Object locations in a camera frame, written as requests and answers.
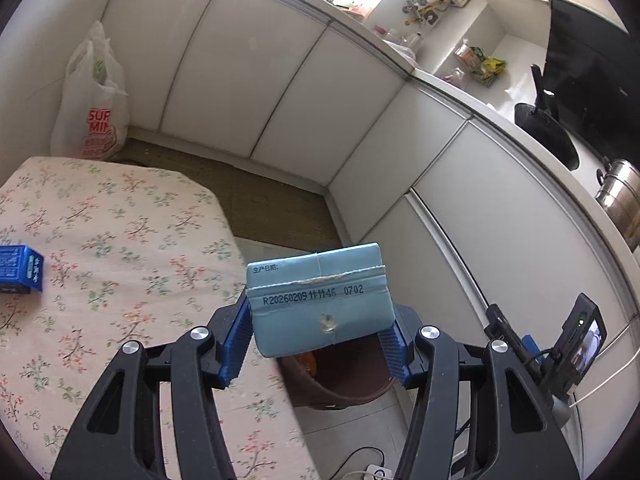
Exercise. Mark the steel pot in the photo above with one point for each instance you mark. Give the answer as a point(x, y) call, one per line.
point(622, 195)

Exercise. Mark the white kitchen cabinets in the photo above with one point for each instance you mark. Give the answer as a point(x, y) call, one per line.
point(280, 85)

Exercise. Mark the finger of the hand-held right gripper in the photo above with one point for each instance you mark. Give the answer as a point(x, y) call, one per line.
point(502, 330)

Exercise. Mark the yellow pipe fitting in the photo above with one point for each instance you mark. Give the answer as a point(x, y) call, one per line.
point(425, 7)

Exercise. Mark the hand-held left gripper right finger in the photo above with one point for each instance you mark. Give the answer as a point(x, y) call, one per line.
point(395, 355)

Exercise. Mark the light blue milk carton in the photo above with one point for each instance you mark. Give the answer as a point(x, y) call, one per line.
point(320, 310)

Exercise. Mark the clear red snack bag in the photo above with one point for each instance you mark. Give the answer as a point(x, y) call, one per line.
point(465, 55)

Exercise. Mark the green yellow snack packet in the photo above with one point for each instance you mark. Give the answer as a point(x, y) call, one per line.
point(490, 65)

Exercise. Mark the black frying pan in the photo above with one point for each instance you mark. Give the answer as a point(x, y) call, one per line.
point(550, 135)

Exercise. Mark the blue cardboard box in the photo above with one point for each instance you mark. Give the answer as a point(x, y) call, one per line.
point(20, 267)

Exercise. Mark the black screen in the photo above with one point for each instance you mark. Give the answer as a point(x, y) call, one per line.
point(590, 60)

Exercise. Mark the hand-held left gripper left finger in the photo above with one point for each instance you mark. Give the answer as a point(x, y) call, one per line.
point(235, 345)

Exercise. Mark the white plastic shopping bag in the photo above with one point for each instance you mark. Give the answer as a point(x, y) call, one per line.
point(90, 110)

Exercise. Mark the brown trash bin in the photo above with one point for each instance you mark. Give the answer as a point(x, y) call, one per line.
point(340, 375)

